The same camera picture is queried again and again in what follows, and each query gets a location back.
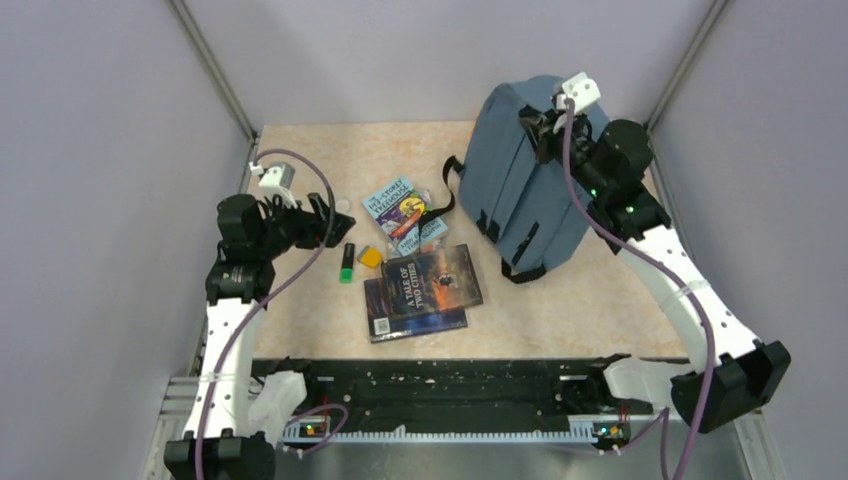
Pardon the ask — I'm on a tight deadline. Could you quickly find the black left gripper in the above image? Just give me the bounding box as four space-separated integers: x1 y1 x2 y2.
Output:
256 191 355 258

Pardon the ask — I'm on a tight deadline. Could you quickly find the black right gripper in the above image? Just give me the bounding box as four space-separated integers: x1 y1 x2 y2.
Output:
518 107 608 199

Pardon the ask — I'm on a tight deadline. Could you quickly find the blue student backpack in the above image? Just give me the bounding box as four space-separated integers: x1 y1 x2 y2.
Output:
420 72 608 284

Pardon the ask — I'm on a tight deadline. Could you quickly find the colourful Treehouse book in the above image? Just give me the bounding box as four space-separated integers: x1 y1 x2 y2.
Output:
361 176 448 257

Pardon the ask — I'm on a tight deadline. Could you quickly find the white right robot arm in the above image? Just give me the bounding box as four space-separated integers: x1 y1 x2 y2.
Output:
519 106 792 434

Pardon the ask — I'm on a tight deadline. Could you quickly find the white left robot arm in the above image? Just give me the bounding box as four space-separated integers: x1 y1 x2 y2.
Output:
163 193 356 479

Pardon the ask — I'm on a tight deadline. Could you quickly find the orange yellow eraser block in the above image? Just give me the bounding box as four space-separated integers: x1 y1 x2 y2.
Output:
357 246 383 269

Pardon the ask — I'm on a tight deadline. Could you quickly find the green highlighter pen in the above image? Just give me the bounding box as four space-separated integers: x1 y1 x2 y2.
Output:
339 242 356 284

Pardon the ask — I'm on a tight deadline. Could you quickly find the dark book underneath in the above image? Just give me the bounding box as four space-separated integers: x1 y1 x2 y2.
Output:
363 279 468 343

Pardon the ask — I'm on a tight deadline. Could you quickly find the Tale of Two Cities book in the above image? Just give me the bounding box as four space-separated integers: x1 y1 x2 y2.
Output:
381 244 484 319

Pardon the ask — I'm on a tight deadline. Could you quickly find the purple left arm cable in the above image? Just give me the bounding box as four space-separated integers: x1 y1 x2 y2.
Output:
195 148 350 480

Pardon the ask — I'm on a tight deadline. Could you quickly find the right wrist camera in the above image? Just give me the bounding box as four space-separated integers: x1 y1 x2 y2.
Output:
553 72 601 115

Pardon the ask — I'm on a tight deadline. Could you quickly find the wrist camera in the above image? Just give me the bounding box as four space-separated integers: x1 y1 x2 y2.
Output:
250 162 297 207
553 72 601 115

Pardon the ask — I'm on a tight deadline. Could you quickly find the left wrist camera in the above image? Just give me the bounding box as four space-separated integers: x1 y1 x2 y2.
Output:
250 162 297 207

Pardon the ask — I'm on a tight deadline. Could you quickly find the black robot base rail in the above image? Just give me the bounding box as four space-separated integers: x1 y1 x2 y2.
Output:
251 358 657 443

